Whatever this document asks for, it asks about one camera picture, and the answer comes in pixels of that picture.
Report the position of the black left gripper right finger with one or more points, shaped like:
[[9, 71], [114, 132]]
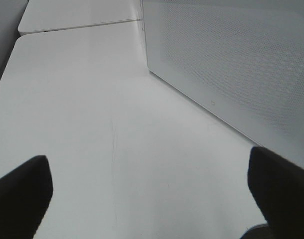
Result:
[[277, 186]]

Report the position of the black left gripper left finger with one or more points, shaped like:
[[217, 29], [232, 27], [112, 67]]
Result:
[[25, 195]]

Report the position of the white microwave door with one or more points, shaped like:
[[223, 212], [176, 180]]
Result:
[[242, 60]]

